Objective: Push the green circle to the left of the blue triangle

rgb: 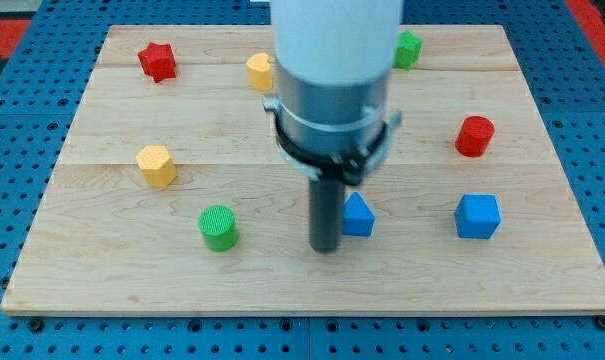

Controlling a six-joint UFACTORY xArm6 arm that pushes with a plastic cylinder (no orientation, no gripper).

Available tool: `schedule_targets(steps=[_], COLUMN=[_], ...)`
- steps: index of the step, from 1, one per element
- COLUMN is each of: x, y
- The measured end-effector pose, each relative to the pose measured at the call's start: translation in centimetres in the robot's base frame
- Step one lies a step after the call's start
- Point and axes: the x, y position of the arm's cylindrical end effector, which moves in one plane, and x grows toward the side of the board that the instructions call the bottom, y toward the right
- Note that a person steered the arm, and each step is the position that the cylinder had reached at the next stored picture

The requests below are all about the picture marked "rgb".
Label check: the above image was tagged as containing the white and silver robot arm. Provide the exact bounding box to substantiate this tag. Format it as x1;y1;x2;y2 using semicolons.
264;0;403;186

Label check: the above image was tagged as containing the blue triangle block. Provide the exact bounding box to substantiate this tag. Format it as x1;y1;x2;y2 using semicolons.
342;192;376;237

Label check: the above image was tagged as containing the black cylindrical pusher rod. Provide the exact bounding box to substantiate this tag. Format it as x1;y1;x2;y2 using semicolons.
309;179;345;253

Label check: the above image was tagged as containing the green cylinder block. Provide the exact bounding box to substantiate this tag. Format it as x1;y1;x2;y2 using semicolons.
198;205;239;252

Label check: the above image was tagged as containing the yellow heart block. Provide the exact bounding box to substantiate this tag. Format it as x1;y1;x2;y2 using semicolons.
245;52;273;91

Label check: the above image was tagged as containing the wooden board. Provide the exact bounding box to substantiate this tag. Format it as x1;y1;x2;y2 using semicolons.
1;25;605;317

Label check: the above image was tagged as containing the yellow hexagon block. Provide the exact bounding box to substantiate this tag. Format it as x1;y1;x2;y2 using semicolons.
135;145;177;188

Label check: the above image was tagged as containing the green star block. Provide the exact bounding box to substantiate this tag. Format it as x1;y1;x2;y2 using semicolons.
394;30;423;70

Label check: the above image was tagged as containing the blue cube block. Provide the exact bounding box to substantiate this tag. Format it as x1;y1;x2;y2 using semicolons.
454;193;501;240

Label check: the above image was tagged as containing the red cylinder block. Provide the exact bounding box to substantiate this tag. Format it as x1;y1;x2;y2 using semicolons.
455;115;495;157

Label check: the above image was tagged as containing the red star block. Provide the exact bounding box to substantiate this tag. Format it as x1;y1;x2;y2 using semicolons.
138;42;176;83

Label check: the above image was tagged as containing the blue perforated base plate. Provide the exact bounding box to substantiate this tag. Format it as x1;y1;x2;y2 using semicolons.
0;0;605;359

